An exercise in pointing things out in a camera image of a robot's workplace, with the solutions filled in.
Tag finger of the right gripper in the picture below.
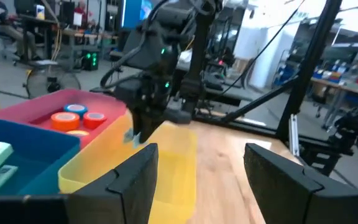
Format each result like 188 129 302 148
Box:
130 107 150 146
143 105 169 144

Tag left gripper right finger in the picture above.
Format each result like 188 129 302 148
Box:
243 142 358 224

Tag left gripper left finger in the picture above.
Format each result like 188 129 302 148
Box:
68 142 160 224

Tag red tape roll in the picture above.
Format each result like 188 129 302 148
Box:
82 111 108 130

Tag yellow tape roll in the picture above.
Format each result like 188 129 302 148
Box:
65 129 90 138

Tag blue tape roll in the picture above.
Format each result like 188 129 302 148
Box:
63 103 89 118

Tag orange tape roll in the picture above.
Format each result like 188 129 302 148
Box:
50 111 81 132

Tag translucent yellow plastic bin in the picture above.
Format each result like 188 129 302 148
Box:
57 110 198 224

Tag computer tower green lights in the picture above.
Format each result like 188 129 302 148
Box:
81 46 101 72

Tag computer monitor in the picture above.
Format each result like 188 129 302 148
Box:
121 0 155 30

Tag black floor fan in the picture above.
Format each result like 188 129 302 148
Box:
22 63 82 100

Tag blue plastic bin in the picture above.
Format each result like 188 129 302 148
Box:
0 116 81 197

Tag person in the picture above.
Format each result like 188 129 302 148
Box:
73 0 90 27
0 0 42 62

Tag pink plastic bin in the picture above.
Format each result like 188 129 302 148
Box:
0 88 129 151

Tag silver extrusion bracket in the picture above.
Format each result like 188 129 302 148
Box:
288 113 301 157

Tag black aluminium table frame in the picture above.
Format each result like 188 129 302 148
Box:
178 0 343 147

